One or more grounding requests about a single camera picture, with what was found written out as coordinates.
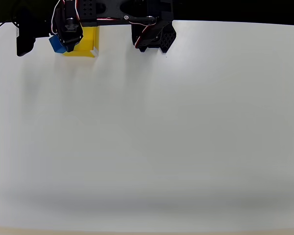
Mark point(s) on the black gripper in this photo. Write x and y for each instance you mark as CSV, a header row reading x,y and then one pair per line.
x,y
72,36

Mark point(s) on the blue block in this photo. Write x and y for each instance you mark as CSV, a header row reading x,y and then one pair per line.
x,y
56,44

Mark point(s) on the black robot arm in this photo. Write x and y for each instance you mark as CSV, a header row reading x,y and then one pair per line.
x,y
107,9

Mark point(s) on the yellow open box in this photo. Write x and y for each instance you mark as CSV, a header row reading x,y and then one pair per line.
x,y
87,41

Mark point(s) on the black webcam with white label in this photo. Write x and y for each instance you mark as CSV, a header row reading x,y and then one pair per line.
x,y
24,36

